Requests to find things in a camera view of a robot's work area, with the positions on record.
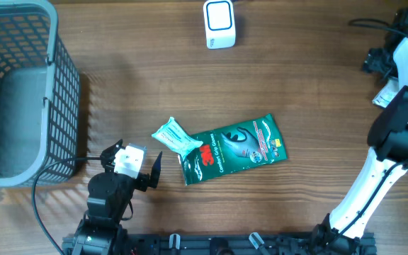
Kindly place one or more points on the white paper sachet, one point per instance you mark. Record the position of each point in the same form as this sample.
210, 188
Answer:
386, 94

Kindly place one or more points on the white barcode scanner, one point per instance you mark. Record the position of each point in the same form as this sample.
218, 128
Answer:
220, 31

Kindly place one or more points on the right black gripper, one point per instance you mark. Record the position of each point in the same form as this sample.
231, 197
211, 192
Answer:
372, 61

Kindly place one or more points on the grey plastic mesh basket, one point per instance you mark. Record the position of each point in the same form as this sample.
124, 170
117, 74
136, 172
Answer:
39, 97

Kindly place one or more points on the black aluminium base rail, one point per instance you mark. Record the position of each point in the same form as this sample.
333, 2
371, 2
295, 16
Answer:
295, 243

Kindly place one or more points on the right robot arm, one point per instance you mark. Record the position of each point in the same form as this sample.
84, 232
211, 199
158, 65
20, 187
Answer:
342, 230

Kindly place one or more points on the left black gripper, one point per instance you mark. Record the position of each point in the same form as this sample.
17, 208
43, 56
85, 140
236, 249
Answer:
144, 180

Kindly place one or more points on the green 3M gloves packet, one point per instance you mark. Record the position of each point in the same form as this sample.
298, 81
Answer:
234, 148

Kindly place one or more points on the teal white wipes packet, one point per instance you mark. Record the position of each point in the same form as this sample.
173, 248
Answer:
172, 135

